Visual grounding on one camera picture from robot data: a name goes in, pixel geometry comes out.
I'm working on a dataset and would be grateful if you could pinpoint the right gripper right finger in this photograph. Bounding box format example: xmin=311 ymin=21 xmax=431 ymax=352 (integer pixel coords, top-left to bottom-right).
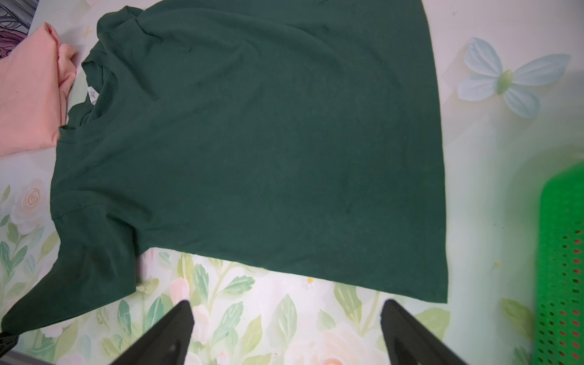
xmin=380 ymin=300 xmax=466 ymax=365

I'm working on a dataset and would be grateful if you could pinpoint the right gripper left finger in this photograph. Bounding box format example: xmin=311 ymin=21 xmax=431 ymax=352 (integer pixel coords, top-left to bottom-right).
xmin=112 ymin=301 xmax=195 ymax=365

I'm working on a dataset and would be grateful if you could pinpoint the green plastic laundry basket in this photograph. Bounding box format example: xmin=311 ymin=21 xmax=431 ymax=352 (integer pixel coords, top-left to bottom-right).
xmin=532 ymin=163 xmax=583 ymax=364

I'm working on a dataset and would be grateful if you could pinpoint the dark green t-shirt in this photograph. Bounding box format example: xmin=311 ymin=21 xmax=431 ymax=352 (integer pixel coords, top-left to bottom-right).
xmin=2 ymin=1 xmax=448 ymax=335

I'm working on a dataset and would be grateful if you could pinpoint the folded peach t-shirt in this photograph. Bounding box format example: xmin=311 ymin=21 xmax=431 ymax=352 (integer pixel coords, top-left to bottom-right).
xmin=1 ymin=23 xmax=77 ymax=156

